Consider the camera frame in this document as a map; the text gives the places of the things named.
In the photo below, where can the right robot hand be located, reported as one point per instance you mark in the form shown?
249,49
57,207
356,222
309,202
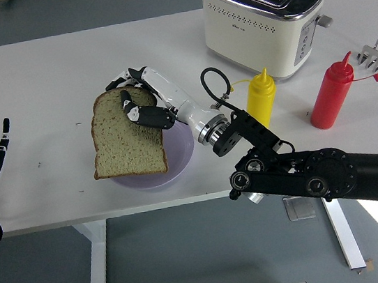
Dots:
188,108

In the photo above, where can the purple round plate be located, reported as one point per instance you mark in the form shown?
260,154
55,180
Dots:
180,153

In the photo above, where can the brown bread slice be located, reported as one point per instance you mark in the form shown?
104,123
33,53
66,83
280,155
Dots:
123,147

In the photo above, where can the cream and chrome toaster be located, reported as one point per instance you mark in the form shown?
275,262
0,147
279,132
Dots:
249,45

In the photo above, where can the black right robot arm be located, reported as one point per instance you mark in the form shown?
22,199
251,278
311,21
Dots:
331,174

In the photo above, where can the yellow squeeze bottle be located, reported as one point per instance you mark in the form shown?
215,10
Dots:
260,99

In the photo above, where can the red squeeze bottle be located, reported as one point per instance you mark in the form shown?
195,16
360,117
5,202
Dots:
327,101

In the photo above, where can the metal floor outlet cover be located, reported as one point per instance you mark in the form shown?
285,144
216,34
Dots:
302,211

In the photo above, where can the white table leg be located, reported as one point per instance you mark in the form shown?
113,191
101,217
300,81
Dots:
97,267
345,235

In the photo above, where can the brown floor tape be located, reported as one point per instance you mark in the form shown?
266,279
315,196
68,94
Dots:
368,264

